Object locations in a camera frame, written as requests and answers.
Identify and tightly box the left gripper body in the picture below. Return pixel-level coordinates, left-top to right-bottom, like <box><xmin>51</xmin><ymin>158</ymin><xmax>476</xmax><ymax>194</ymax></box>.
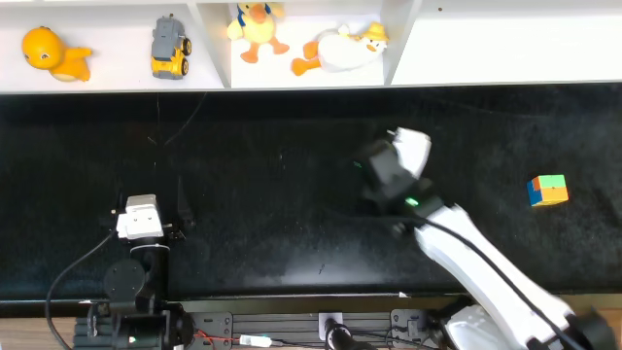
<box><xmin>161</xmin><ymin>222</ymin><xmax>188</xmax><ymax>243</ymax></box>

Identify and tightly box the grey and yellow toy truck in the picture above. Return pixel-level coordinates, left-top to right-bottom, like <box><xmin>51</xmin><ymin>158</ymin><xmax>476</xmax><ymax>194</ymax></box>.
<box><xmin>150</xmin><ymin>14</ymin><xmax>193</xmax><ymax>81</ymax></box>

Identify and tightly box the black cable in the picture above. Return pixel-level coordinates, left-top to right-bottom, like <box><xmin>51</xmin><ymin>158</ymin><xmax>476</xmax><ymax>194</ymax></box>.
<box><xmin>44</xmin><ymin>227</ymin><xmax>121</xmax><ymax>350</ymax></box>
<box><xmin>397</xmin><ymin>216</ymin><xmax>584</xmax><ymax>350</ymax></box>

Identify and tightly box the many-coloured puzzle cube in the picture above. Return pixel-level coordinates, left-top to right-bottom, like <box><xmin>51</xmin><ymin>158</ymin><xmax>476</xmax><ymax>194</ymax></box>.
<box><xmin>526</xmin><ymin>174</ymin><xmax>570</xmax><ymax>208</ymax></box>

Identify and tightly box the white plush duck yellow hat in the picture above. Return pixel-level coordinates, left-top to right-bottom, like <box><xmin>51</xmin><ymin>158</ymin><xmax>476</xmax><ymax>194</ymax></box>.
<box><xmin>290</xmin><ymin>21</ymin><xmax>390</xmax><ymax>78</ymax></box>

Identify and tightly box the white shelf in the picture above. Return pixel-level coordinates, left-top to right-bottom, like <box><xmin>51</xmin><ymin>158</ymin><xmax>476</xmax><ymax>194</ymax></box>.
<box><xmin>0</xmin><ymin>0</ymin><xmax>622</xmax><ymax>94</ymax></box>

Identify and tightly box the mounting rail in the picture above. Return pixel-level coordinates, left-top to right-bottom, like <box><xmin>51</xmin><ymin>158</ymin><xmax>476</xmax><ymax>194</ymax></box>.
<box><xmin>187</xmin><ymin>309</ymin><xmax>451</xmax><ymax>350</ymax></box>

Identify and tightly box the orange dinosaur toy figure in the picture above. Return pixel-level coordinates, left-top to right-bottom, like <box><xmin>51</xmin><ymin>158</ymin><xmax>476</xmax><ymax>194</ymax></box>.
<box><xmin>20</xmin><ymin>25</ymin><xmax>93</xmax><ymax>84</ymax></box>

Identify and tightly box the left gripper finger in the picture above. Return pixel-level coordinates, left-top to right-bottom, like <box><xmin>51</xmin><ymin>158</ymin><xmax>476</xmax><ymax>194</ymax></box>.
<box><xmin>175</xmin><ymin>175</ymin><xmax>197</xmax><ymax>231</ymax></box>

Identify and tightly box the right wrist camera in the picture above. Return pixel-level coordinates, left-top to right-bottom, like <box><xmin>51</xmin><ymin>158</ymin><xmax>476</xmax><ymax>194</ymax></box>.
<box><xmin>390</xmin><ymin>126</ymin><xmax>433</xmax><ymax>180</ymax></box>

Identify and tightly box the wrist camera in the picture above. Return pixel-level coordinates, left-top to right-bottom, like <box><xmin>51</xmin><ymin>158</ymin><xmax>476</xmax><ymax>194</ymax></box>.
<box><xmin>390</xmin><ymin>126</ymin><xmax>433</xmax><ymax>180</ymax></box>
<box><xmin>115</xmin><ymin>193</ymin><xmax>164</xmax><ymax>241</ymax></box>

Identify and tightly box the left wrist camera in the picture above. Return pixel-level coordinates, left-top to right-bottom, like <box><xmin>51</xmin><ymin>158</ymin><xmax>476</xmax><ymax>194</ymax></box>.
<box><xmin>115</xmin><ymin>193</ymin><xmax>164</xmax><ymax>241</ymax></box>

